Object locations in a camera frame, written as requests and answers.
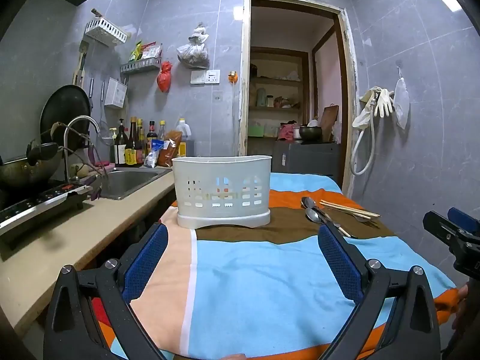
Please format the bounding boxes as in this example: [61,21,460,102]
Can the grey cabinet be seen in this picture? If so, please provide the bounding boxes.
[271,140,343,185]

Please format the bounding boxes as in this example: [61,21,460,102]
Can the orange snack bag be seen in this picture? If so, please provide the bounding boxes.
[157,130,185,168]

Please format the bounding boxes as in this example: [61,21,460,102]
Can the wooden cutting board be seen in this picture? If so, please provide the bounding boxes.
[318,104,340,143]

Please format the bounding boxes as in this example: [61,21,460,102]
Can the white plastic bag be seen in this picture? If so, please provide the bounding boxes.
[176,26,210,69]

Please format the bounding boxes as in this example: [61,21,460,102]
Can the white plastic utensil basket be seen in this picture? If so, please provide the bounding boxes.
[171,154,272,230]

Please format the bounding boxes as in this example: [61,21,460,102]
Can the clear plastic bag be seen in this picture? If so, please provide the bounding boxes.
[392,76,411,130]

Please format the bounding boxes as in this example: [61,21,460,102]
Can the black hanging pan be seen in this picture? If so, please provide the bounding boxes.
[39,84,93,151]

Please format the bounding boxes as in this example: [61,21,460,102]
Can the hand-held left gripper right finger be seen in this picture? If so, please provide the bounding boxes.
[318,222,441,360]

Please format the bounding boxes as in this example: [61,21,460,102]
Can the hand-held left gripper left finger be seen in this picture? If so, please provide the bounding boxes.
[43,222,169,360]

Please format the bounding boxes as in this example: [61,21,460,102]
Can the white wall basket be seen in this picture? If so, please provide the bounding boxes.
[84,18,129,48]

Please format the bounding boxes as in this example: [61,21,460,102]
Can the dark sauce bottle yellow label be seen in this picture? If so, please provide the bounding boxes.
[125,116,140,166]

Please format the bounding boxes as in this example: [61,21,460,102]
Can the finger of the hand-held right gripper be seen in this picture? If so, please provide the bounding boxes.
[448,207,480,233]
[423,211,473,250]

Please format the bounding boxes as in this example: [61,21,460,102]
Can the dark wok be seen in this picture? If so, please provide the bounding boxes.
[0,142,65,193]

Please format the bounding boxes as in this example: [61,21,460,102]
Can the white rubber gloves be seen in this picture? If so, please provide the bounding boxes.
[359,86,395,118]

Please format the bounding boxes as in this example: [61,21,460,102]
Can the white hose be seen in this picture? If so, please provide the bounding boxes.
[350,97,377,176]

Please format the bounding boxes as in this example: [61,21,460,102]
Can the black induction cooker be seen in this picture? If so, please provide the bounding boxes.
[0,181,94,251]

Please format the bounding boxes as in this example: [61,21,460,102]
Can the metal table knife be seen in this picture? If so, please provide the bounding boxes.
[327,210,379,230]

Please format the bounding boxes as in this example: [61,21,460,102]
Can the white wall box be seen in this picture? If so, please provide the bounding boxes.
[104,77,128,108]

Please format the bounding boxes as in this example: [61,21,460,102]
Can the wooden shelf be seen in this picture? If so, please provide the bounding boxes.
[247,46,310,140]

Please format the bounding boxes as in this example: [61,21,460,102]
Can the cooking oil jug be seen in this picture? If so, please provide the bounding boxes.
[174,118,196,158]

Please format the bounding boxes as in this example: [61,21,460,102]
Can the steel sink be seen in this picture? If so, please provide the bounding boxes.
[98,167,173,200]

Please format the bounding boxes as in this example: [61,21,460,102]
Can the door frame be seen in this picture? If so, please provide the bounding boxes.
[238,0,358,196]

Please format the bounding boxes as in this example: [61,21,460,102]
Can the red cap sauce bottle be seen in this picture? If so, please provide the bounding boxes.
[146,121,158,155]

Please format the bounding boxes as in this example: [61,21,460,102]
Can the grey wall rack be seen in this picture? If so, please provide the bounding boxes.
[120,58,163,76]

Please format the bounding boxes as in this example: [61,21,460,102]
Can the red plastic bag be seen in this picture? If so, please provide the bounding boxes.
[156,61,173,94]

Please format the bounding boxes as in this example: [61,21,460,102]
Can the pink cloth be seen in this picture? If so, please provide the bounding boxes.
[279,121,299,142]

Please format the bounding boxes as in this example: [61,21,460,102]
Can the person's right hand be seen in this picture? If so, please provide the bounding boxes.
[452,284,469,331]

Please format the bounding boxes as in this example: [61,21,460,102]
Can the beige kitchen counter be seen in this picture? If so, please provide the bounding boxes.
[0,168,174,340]

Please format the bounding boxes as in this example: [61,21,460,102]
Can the steel faucet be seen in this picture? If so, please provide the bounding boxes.
[63,115,101,181]

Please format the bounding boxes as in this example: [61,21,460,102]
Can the striped towel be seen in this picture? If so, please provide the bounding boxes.
[94,172,460,360]

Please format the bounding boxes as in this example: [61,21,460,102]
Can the metal spoon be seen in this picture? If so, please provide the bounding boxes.
[301,196,331,220]
[305,208,358,239]

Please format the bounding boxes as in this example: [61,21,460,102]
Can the white wall socket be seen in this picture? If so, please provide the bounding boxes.
[190,69,221,85]

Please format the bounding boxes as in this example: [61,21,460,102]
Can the black pot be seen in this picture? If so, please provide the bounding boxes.
[298,125,323,143]

